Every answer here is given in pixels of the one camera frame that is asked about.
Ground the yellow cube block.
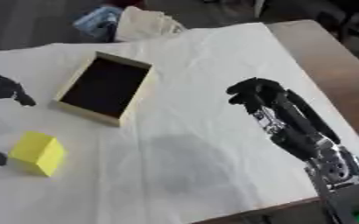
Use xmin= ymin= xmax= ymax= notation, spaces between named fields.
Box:
xmin=8 ymin=130 xmax=68 ymax=178

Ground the tan box with black inside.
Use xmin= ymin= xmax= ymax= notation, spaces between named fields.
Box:
xmin=52 ymin=51 xmax=157 ymax=128

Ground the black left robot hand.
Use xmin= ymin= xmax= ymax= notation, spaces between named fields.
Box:
xmin=0 ymin=71 xmax=39 ymax=167

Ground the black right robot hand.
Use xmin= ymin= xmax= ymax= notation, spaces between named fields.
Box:
xmin=223 ymin=77 xmax=342 ymax=163

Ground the black chair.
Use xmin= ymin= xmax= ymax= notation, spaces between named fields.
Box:
xmin=314 ymin=0 xmax=359 ymax=53

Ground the white bag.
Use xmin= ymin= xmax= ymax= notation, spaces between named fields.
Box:
xmin=113 ymin=5 xmax=187 ymax=43

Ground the blue bag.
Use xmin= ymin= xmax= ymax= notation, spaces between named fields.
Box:
xmin=72 ymin=6 xmax=124 ymax=44

